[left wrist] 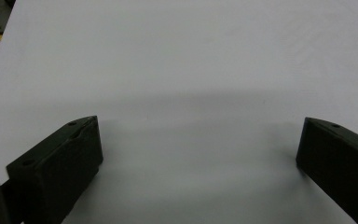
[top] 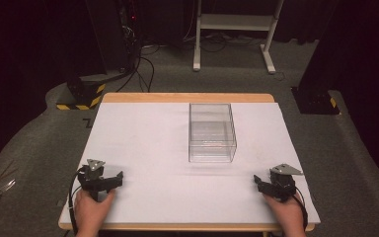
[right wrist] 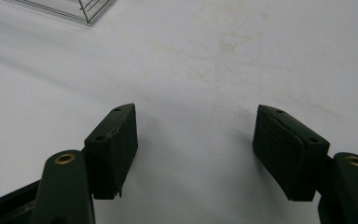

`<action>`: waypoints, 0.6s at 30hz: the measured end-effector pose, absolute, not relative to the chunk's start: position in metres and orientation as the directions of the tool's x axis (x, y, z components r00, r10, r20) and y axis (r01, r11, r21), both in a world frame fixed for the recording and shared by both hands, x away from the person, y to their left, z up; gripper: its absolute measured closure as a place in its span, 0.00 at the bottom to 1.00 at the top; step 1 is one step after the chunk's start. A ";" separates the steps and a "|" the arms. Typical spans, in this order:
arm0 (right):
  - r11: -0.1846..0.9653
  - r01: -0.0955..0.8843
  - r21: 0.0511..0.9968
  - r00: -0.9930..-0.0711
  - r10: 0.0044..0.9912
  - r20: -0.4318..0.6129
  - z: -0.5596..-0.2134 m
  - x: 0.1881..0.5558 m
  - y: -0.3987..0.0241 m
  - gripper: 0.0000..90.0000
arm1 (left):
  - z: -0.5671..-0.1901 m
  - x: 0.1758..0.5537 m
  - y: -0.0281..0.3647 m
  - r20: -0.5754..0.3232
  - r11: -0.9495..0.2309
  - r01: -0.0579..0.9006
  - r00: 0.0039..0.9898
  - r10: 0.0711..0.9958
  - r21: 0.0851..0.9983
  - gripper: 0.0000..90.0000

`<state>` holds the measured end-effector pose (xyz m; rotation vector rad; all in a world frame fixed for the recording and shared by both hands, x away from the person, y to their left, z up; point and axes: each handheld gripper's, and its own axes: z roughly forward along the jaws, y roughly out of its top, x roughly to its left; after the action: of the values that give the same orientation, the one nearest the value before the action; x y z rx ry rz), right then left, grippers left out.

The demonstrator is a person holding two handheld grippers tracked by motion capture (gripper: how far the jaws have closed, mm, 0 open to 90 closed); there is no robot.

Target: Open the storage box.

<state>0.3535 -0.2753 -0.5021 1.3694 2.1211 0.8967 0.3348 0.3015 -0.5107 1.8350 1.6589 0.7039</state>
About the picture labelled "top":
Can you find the black stand base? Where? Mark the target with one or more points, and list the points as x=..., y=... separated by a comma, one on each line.
x=316, y=100

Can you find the person's right hand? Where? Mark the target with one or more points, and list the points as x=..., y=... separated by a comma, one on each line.
x=288, y=214

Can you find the black yellow striped base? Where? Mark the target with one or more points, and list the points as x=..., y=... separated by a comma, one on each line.
x=84, y=95

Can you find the white metal stand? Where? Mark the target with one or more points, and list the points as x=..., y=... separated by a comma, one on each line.
x=235, y=31

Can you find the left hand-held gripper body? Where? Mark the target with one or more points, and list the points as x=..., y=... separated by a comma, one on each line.
x=93, y=179

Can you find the clear plastic box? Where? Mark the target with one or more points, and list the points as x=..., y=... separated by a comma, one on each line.
x=212, y=133

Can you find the white table mat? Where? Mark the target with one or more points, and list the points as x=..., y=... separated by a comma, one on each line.
x=164, y=164

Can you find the dark equipment rack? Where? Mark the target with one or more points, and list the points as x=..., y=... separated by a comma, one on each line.
x=118, y=33

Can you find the person's left hand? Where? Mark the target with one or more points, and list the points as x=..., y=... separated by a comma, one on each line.
x=90, y=210

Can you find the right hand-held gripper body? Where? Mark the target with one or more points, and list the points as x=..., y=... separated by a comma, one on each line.
x=281, y=182

